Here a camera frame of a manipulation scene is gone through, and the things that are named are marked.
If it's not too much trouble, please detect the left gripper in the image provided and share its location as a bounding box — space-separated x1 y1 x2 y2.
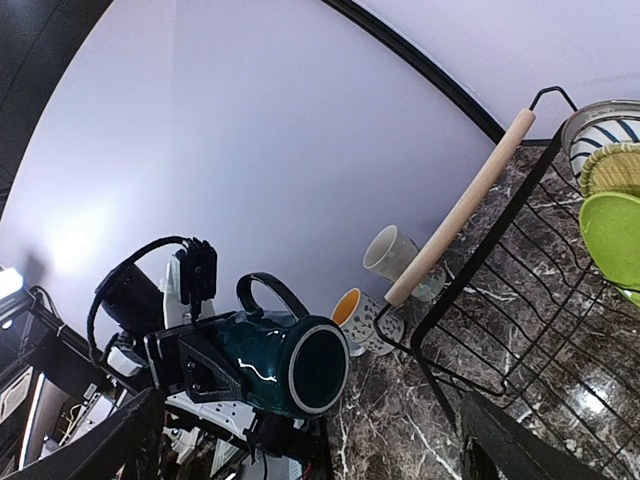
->
145 319 245 403

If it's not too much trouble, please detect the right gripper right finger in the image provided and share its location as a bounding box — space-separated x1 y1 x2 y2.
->
459 392 604 479

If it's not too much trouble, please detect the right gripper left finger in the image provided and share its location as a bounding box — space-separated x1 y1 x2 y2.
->
8 388 165 479

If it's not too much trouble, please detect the dark green mug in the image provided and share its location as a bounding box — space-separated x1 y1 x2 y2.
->
215 272 349 419

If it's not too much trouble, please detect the patterned white mug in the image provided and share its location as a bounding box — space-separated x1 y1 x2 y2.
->
331 288 406 356

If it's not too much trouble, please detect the floral white tall cup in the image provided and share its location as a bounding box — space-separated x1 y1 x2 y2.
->
363 225 447 303

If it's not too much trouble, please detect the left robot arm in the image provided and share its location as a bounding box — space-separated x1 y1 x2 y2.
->
1 269 333 479

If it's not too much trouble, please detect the green plastic plate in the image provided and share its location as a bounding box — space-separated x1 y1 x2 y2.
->
579 191 639 307

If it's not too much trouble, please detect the yellow woven plate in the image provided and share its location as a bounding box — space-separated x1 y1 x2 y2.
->
579 143 639 198

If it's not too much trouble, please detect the blue striped white plate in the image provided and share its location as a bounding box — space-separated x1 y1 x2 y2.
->
561 100 639 188

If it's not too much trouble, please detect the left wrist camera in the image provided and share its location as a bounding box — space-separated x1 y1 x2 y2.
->
160 238 217 329

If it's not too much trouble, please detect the black wire dish rack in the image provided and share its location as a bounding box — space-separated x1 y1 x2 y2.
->
372 85 640 480

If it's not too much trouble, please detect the left wooden rack handle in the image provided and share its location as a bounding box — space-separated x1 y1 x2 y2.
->
384 108 535 307

